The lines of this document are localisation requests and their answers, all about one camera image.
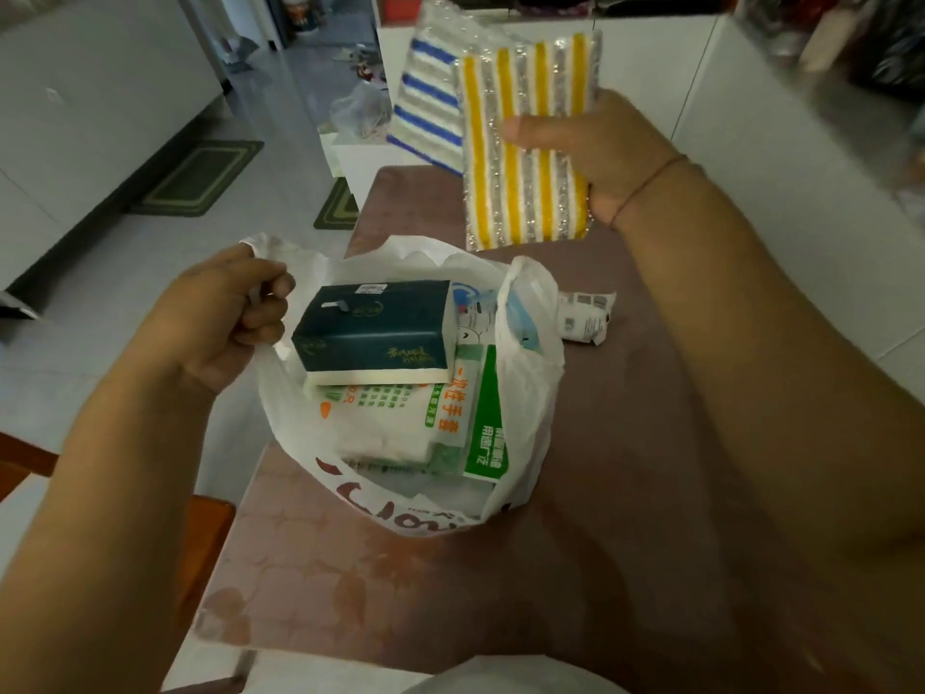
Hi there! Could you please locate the person's right hand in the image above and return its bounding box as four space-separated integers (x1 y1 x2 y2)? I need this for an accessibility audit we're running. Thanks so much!
499 89 689 230

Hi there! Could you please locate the person's left hand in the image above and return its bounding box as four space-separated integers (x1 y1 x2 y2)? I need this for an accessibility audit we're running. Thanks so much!
124 243 298 396

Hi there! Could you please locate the white labelled pouch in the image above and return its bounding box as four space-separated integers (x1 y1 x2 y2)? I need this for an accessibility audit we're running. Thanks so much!
554 289 619 347

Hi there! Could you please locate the dark green box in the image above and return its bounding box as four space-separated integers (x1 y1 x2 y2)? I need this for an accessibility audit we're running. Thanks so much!
290 279 461 388

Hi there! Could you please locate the blue striped pack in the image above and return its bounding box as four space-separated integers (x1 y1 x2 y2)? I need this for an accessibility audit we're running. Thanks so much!
384 2 538 178

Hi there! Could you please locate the light blue white pack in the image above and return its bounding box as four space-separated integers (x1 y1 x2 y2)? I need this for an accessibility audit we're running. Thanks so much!
450 280 544 357

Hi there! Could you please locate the green white cotton pack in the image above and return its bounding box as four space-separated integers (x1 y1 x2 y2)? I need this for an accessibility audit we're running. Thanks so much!
312 344 513 484

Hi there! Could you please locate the white plastic shopping bag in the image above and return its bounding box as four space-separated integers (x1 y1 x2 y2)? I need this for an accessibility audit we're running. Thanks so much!
241 231 568 539

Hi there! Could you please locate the person's left forearm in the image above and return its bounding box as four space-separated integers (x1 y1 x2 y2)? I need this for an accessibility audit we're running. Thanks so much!
0 352 222 694

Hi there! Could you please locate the person's right forearm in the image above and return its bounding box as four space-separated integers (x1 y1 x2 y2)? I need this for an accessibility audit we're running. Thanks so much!
612 160 925 694

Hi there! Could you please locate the clear plastic bag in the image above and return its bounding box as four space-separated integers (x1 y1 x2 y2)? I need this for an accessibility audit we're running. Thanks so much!
329 79 394 140

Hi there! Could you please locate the black patterned bag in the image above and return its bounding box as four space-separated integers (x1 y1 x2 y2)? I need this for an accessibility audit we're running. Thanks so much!
852 0 925 103

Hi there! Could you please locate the person's grey shirt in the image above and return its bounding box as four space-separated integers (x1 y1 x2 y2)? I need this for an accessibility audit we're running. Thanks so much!
403 654 631 694

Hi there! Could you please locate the white door cabinet row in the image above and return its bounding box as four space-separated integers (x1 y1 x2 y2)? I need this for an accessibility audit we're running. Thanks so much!
374 0 729 142

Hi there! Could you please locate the large green floor mat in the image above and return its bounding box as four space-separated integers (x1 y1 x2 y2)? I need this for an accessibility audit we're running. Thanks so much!
128 139 266 219

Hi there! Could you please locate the small green floor mat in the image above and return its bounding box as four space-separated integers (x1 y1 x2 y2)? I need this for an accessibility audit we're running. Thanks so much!
311 175 361 231

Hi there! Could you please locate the white counter unit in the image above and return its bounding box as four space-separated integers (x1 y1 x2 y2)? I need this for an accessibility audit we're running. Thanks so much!
670 13 925 407

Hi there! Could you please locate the white square box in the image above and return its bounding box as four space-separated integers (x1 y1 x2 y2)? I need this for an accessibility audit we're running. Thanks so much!
319 127 429 212

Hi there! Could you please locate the orange wooden chair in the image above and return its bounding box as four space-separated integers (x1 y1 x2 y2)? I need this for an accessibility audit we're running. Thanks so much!
0 431 238 633

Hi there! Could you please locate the white sideboard cabinet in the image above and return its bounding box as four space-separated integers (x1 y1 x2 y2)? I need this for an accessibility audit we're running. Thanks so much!
0 0 226 320

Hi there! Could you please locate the beige bottle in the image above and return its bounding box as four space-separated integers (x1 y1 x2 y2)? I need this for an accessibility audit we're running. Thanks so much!
797 5 862 74

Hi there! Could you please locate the reddish brown table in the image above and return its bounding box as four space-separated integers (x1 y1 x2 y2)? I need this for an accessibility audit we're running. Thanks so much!
192 165 925 694

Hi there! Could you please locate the thin wrist bracelet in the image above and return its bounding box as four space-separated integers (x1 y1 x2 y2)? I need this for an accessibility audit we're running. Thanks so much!
608 152 690 231

